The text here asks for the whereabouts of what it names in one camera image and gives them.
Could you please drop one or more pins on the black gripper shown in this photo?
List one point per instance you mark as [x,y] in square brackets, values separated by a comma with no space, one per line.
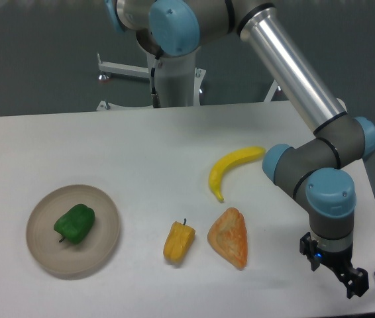
[336,255]

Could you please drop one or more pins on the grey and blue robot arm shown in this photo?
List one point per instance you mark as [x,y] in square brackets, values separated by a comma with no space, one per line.
[170,32]

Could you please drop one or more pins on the yellow bell pepper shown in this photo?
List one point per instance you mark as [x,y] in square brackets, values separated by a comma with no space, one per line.
[178,242]

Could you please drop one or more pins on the green bell pepper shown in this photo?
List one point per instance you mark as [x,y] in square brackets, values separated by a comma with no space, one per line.
[75,224]

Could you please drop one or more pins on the beige round plate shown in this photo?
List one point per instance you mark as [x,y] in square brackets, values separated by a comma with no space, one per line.
[65,260]

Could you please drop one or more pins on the yellow banana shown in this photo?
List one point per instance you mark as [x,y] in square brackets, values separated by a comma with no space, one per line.
[229,162]

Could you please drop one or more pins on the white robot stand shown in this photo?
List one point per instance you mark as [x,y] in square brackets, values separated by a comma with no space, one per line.
[173,81]

